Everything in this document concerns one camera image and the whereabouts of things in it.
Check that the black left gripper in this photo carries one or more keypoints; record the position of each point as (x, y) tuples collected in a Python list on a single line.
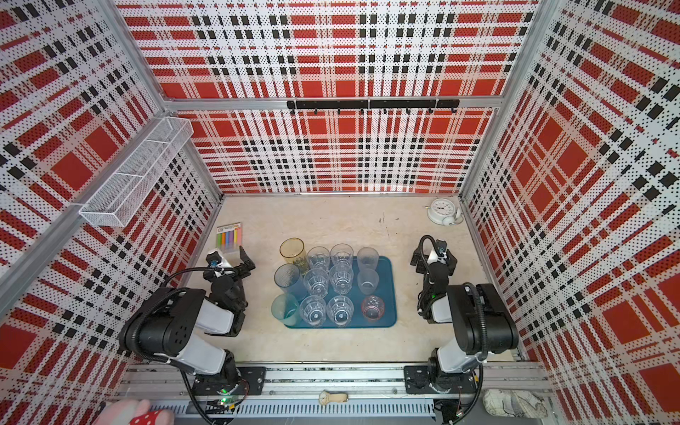
[(243, 271)]

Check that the black hook rail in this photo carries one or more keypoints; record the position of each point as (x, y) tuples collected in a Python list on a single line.
[(378, 104)]

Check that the pink tinted glass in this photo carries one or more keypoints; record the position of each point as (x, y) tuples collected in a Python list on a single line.
[(373, 308)]

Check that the blue grey frosted cup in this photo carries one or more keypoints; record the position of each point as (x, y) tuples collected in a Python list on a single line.
[(289, 279)]

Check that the amber tall glass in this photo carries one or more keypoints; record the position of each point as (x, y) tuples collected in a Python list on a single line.
[(293, 250)]

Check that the mint green frosted cup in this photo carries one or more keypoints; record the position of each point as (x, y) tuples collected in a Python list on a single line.
[(285, 308)]

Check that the crumpled white cloth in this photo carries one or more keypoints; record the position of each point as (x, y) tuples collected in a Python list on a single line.
[(516, 404)]

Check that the pink plush toy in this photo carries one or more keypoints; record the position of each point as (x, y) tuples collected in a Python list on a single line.
[(134, 412)]

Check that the beige small figure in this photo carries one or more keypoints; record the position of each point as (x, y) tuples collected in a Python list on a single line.
[(326, 398)]

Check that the white wire mesh basket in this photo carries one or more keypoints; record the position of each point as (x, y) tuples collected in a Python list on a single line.
[(119, 198)]

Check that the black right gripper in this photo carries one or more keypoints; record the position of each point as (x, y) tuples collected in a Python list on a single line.
[(423, 261)]

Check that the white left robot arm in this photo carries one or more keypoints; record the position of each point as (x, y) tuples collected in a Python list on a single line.
[(163, 330)]

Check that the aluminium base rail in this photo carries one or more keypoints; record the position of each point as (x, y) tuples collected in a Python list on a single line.
[(280, 390)]

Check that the white alarm clock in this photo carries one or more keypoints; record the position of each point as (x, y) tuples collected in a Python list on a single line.
[(444, 212)]

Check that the teal plastic tray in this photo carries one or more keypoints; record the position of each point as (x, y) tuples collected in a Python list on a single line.
[(385, 291)]

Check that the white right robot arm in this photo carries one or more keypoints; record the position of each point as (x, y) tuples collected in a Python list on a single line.
[(481, 323)]

